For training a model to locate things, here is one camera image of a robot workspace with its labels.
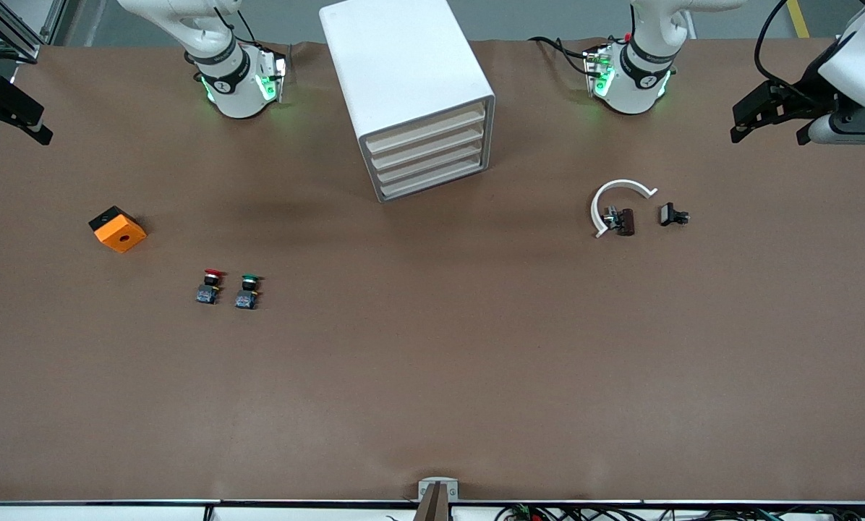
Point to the red push button switch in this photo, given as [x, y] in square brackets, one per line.
[207, 293]

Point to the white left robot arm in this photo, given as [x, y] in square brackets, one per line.
[635, 94]

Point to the white drawer cabinet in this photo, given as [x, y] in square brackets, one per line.
[396, 65]

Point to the small black clip component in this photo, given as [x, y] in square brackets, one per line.
[668, 214]

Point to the orange box with black base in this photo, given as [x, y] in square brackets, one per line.
[121, 235]

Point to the dark brown electrical component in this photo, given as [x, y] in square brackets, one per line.
[626, 221]

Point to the brown table cover sheet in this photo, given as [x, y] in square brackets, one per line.
[432, 362]

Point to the aluminium frame profile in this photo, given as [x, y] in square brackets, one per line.
[2, 32]

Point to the green push button switch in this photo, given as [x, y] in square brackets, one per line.
[245, 298]

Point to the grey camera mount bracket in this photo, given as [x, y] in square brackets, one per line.
[424, 486]

